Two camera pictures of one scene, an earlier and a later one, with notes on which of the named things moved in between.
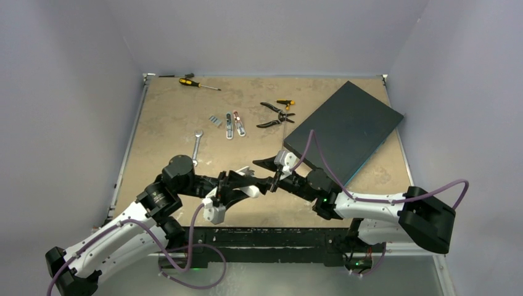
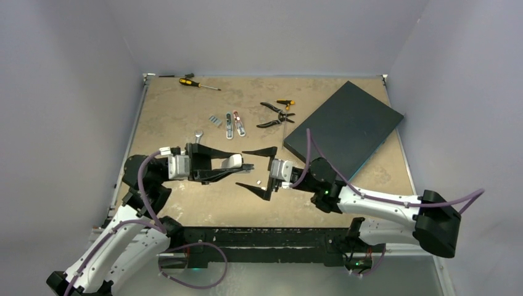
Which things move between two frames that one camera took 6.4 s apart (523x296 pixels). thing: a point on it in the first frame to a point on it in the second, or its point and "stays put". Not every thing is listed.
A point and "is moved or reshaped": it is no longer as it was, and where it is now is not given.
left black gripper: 226,183 to 200,163
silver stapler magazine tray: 229,124 stays put
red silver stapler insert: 238,124 stays put
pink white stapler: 251,191 is moved or reshaped
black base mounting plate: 267,245 stays put
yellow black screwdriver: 188,82 stays put
